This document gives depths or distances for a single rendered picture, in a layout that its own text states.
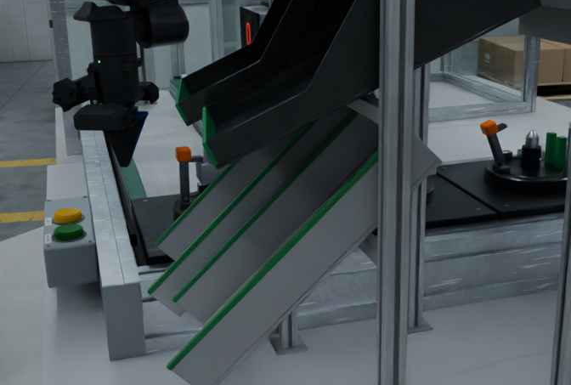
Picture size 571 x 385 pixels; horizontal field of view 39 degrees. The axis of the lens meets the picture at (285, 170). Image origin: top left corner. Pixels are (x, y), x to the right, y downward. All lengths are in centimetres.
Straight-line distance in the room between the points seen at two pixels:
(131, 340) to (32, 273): 34
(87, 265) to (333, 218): 56
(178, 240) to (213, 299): 15
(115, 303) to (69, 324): 15
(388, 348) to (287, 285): 10
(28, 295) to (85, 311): 11
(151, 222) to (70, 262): 12
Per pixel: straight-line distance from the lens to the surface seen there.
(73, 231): 114
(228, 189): 91
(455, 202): 121
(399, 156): 61
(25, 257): 138
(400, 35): 59
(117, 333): 101
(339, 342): 104
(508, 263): 116
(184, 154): 111
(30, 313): 118
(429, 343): 104
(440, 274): 111
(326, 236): 65
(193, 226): 93
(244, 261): 79
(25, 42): 925
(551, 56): 656
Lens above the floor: 137
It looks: 17 degrees down
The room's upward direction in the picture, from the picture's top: 1 degrees counter-clockwise
